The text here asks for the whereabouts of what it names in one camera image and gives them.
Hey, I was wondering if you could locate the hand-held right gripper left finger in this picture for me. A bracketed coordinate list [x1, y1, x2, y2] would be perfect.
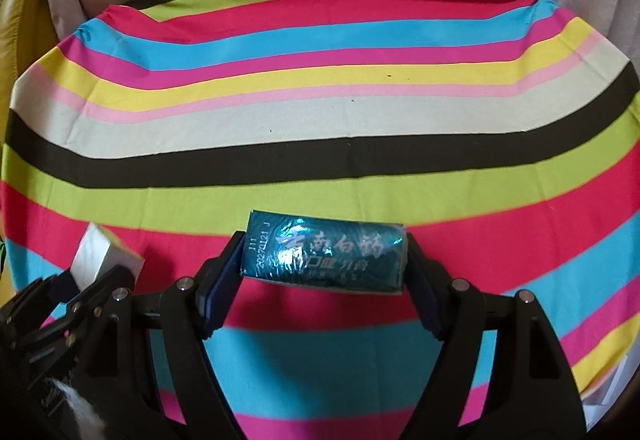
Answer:
[75, 230, 246, 440]

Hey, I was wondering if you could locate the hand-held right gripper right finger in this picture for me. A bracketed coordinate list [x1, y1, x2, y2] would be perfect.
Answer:
[404, 233, 586, 440]

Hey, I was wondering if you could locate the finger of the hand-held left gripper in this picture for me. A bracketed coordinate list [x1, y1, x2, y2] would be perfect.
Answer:
[67, 265, 136, 321]
[10, 273, 76, 321]

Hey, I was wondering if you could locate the small white cube box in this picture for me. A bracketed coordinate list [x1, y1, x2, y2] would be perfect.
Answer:
[70, 223, 146, 288]

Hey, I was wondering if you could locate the teal foil box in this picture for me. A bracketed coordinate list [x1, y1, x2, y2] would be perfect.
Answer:
[240, 209, 407, 293]

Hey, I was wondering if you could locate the white fluffy fabric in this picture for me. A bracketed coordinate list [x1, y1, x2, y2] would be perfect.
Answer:
[47, 377, 103, 440]

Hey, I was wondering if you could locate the multicolour striped cloth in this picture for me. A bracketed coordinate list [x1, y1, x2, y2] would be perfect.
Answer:
[0, 0, 640, 426]

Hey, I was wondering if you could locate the yellow leather sofa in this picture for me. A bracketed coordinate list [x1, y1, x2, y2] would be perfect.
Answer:
[0, 0, 56, 86]

